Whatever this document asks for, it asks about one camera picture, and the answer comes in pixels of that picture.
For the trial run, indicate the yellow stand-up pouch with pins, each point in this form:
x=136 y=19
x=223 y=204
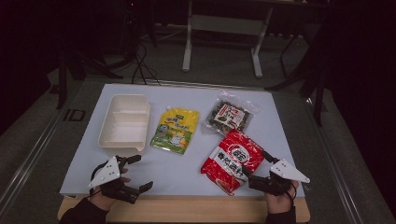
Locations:
x=176 y=130

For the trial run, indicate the red and white snack packet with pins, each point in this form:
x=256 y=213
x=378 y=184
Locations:
x=230 y=158

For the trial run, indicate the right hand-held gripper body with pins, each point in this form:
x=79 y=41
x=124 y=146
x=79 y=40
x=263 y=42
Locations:
x=288 y=171

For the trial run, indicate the person's left hand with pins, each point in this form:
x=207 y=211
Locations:
x=102 y=200

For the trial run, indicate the white plastic container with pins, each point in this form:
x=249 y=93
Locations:
x=124 y=124

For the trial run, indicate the white metal stand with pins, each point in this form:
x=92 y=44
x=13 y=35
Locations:
x=224 y=25

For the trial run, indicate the clear dried seaweed packet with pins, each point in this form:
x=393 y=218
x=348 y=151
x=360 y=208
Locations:
x=229 y=116

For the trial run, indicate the person's right hand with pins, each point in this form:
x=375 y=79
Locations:
x=280 y=203

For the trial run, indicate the metal floor rail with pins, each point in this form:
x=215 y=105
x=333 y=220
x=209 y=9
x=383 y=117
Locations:
x=34 y=152
x=336 y=161

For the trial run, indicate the black tripod stand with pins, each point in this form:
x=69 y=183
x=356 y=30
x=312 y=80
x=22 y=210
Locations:
x=311 y=74

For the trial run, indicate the black floor bracket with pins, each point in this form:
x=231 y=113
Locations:
x=67 y=115

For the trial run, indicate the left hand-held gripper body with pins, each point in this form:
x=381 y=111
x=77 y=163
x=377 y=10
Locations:
x=107 y=172

